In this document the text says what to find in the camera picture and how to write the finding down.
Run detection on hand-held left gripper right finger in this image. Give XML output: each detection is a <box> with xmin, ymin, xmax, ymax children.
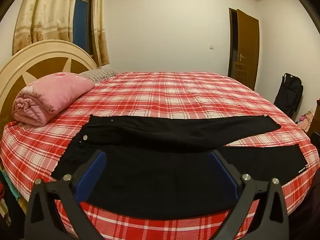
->
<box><xmin>208</xmin><ymin>150</ymin><xmax>290</xmax><ymax>240</ymax></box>

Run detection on brown wooden cabinet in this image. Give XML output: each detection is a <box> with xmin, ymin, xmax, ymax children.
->
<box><xmin>306</xmin><ymin>97</ymin><xmax>320</xmax><ymax>140</ymax></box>

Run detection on window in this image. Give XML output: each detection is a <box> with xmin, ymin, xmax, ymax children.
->
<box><xmin>72</xmin><ymin>0</ymin><xmax>95</xmax><ymax>55</ymax></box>

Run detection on narrow beige floral curtain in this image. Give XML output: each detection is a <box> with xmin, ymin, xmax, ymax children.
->
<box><xmin>90</xmin><ymin>0</ymin><xmax>110</xmax><ymax>67</ymax></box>

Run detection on colourful clothes pile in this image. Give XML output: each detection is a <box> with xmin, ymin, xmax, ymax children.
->
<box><xmin>0</xmin><ymin>167</ymin><xmax>25</xmax><ymax>227</ymax></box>

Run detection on dark door frame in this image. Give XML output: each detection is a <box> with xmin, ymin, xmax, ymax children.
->
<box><xmin>228</xmin><ymin>7</ymin><xmax>238</xmax><ymax>77</ymax></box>

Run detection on cream and brown headboard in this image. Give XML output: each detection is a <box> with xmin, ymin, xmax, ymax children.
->
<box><xmin>0</xmin><ymin>40</ymin><xmax>99</xmax><ymax>137</ymax></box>

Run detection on brown wooden door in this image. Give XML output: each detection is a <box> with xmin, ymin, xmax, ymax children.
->
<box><xmin>234</xmin><ymin>9</ymin><xmax>260</xmax><ymax>92</ymax></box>

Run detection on black bag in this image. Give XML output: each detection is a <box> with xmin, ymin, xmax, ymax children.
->
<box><xmin>274</xmin><ymin>73</ymin><xmax>304</xmax><ymax>118</ymax></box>

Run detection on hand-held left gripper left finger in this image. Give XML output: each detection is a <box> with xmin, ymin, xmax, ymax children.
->
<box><xmin>24</xmin><ymin>150</ymin><xmax>108</xmax><ymax>240</ymax></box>

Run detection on folded pink blanket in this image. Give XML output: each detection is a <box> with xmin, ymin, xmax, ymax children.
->
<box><xmin>13</xmin><ymin>72</ymin><xmax>95</xmax><ymax>127</ymax></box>

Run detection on red plaid bed sheet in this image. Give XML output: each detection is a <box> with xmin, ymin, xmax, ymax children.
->
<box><xmin>0</xmin><ymin>71</ymin><xmax>320</xmax><ymax>240</ymax></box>

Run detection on striped grey pillow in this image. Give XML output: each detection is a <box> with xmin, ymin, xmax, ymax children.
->
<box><xmin>79</xmin><ymin>69</ymin><xmax>118</xmax><ymax>83</ymax></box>

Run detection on black pants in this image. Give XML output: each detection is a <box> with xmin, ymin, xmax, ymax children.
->
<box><xmin>51</xmin><ymin>114</ymin><xmax>310</xmax><ymax>220</ymax></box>

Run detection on wide beige floral curtain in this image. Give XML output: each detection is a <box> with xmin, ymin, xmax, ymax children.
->
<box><xmin>12</xmin><ymin>0</ymin><xmax>79</xmax><ymax>55</ymax></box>

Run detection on pink clothes heap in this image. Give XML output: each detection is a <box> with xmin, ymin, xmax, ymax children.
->
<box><xmin>297</xmin><ymin>110</ymin><xmax>315</xmax><ymax>132</ymax></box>

